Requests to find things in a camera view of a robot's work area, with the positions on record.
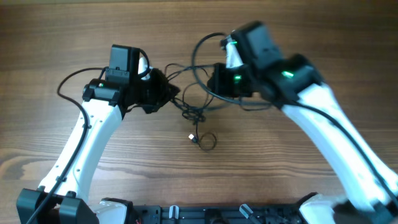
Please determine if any black cable bundle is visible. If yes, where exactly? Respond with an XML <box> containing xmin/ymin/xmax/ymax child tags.
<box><xmin>164</xmin><ymin>63</ymin><xmax>233</xmax><ymax>152</ymax></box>

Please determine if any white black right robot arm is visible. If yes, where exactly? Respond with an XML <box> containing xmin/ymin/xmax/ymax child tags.
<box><xmin>206</xmin><ymin>21</ymin><xmax>397</xmax><ymax>223</ymax></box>

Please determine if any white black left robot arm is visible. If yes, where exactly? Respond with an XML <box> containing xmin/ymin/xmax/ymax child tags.
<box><xmin>16</xmin><ymin>44</ymin><xmax>180</xmax><ymax>223</ymax></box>

